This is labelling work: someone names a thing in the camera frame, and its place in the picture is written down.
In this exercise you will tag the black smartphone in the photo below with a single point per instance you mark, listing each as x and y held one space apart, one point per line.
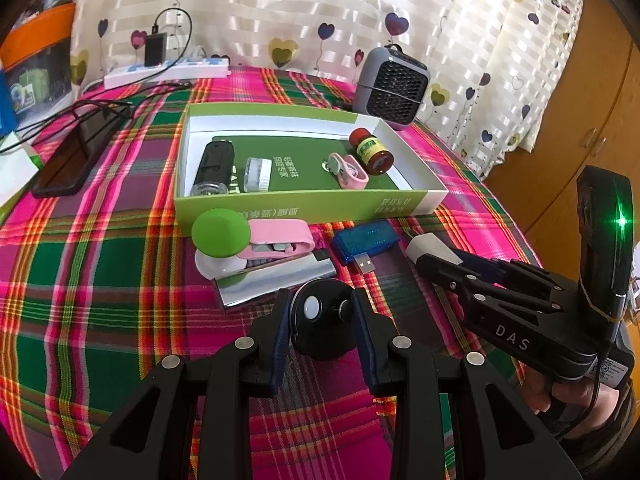
65 170

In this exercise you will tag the black disc with white buttons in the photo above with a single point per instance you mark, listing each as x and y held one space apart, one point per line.
325 340

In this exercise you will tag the black mini flashlight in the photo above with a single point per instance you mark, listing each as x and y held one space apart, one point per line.
215 165

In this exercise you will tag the blue carton box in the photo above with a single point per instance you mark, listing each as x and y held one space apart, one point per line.
6 110

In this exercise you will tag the heart-print curtain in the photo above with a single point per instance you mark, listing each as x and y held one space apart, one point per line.
300 10

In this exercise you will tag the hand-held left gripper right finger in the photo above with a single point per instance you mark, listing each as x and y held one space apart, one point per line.
365 342

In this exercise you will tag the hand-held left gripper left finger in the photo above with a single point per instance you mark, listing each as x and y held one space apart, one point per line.
282 337

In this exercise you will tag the green tissue pack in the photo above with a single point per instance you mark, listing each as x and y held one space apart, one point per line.
12 170

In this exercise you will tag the white charger plug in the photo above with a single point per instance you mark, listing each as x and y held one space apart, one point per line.
430 246

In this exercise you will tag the plaid tablecloth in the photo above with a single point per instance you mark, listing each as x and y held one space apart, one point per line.
100 270

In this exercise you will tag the green and white tray box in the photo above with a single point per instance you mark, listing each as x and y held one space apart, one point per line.
300 212

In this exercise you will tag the grey mini heater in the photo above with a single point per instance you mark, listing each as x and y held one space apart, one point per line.
395 90

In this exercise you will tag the blue usb adapter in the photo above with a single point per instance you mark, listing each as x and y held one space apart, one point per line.
360 242

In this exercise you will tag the person's right hand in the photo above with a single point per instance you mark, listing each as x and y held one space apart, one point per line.
539 396

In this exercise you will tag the black power adapter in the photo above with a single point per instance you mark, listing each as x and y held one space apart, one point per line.
155 50

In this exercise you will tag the orange-lidded storage container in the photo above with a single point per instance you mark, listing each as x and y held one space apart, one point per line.
40 30

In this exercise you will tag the red bottle with green label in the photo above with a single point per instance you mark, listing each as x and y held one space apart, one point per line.
372 152

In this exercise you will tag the green-topped white knob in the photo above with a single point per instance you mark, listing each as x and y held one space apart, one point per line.
220 232

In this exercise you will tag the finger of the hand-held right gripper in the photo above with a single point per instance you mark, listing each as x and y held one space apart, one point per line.
450 275
482 265

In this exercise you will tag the pink clip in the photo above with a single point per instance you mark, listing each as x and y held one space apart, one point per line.
357 177
280 230

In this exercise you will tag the white power strip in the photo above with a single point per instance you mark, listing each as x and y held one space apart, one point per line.
165 72

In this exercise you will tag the silver lighter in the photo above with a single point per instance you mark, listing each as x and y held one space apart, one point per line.
270 280

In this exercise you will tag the white round bottle cap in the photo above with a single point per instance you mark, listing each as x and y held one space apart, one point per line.
257 175

